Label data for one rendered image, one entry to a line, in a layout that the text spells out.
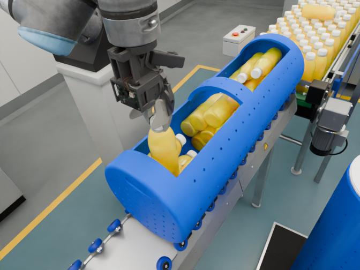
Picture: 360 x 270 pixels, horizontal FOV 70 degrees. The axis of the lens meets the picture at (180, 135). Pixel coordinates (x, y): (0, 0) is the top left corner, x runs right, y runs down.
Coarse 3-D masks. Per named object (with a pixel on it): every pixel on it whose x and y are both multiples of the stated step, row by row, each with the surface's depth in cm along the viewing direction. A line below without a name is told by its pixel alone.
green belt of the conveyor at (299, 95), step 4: (344, 48) 160; (296, 92) 131; (296, 96) 129; (300, 96) 129; (304, 96) 128; (300, 100) 129; (304, 100) 128; (300, 104) 130; (304, 104) 128; (308, 104) 127; (312, 104) 131
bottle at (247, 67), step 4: (260, 52) 113; (252, 56) 113; (256, 56) 111; (260, 56) 112; (248, 60) 112; (252, 60) 109; (256, 60) 109; (244, 64) 108; (248, 64) 107; (252, 64) 107; (244, 68) 106; (248, 68) 106; (252, 68) 106; (240, 72) 107; (244, 72) 105; (248, 72) 105; (248, 76) 106
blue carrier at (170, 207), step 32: (288, 64) 97; (192, 96) 91; (256, 96) 82; (224, 128) 72; (256, 128) 81; (128, 160) 62; (192, 160) 63; (224, 160) 70; (128, 192) 68; (160, 192) 57; (192, 192) 61; (160, 224) 67; (192, 224) 63
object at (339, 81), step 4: (356, 52) 145; (352, 56) 142; (356, 60) 189; (348, 64) 136; (348, 68) 135; (336, 72) 137; (340, 72) 137; (344, 72) 131; (336, 80) 136; (340, 80) 129; (336, 84) 137; (340, 84) 130; (332, 88) 139; (336, 88) 132; (344, 88) 202; (332, 92) 142; (336, 92) 133; (340, 96) 195
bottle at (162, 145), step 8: (168, 128) 60; (152, 136) 59; (160, 136) 58; (168, 136) 59; (152, 144) 60; (160, 144) 59; (168, 144) 60; (176, 144) 63; (152, 152) 62; (160, 152) 60; (168, 152) 61; (176, 152) 64; (160, 160) 62; (168, 160) 63; (176, 160) 65; (168, 168) 65; (176, 168) 67; (176, 176) 68
